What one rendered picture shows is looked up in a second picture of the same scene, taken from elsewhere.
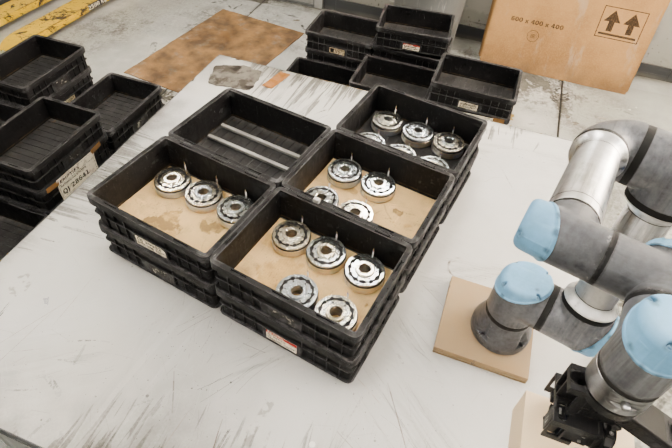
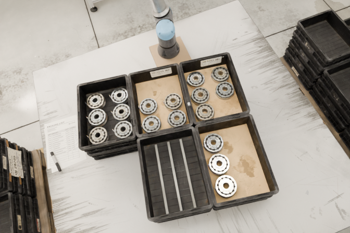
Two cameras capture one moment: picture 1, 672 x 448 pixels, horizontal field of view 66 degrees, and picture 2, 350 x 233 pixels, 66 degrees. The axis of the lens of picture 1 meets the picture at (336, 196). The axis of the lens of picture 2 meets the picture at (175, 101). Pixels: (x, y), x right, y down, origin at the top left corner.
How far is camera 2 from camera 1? 145 cm
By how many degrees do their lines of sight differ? 61
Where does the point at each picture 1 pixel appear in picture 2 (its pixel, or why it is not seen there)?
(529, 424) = not seen: outside the picture
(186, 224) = (236, 157)
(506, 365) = (180, 42)
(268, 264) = (221, 112)
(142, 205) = (247, 186)
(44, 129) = not seen: outside the picture
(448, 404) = (204, 50)
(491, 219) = not seen: hidden behind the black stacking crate
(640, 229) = not seen: outside the picture
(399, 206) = (151, 94)
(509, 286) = (172, 29)
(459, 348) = (186, 54)
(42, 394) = (323, 148)
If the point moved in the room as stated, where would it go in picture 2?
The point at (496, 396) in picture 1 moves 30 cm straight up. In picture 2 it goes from (190, 41) to (188, 10)
